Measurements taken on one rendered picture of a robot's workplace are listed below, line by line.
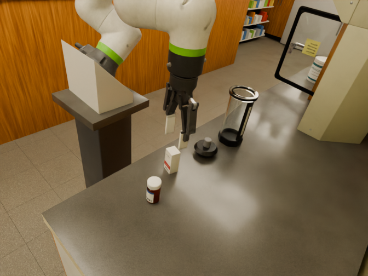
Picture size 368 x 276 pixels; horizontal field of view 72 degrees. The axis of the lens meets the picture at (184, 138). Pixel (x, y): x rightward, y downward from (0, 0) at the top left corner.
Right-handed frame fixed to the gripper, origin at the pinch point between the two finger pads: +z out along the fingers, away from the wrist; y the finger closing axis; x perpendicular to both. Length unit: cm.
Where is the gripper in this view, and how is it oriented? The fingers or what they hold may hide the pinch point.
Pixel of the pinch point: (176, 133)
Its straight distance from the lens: 78.5
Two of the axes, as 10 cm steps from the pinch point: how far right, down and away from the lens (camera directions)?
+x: -8.4, 2.5, -4.8
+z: -1.2, 7.8, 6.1
